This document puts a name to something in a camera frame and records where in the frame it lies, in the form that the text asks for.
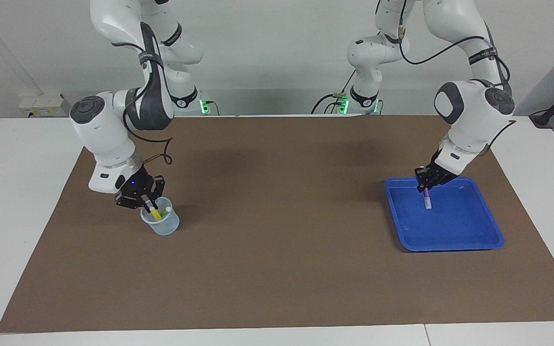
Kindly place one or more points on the yellow pen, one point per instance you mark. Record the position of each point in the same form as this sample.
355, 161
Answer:
156, 215

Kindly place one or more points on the blue plastic tray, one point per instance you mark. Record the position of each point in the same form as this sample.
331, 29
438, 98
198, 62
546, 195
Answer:
459, 226

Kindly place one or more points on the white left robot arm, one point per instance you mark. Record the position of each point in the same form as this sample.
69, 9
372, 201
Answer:
474, 110

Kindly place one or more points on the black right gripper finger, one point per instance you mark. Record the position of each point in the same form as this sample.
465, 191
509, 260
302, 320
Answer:
155, 201
147, 204

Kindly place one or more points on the purple pen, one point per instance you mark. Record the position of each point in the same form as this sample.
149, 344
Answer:
428, 199

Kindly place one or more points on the clear plastic cup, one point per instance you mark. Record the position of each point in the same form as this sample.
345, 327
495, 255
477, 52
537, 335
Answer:
164, 227

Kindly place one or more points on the brown table mat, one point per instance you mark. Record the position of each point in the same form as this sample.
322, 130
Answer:
277, 240

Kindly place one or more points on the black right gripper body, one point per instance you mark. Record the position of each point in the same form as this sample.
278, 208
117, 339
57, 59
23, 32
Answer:
137, 190

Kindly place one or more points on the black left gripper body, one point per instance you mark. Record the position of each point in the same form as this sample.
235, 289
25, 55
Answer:
435, 173

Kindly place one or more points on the green pen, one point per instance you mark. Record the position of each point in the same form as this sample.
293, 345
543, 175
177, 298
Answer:
166, 210

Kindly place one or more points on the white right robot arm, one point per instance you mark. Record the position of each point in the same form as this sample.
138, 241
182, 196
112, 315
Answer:
108, 134

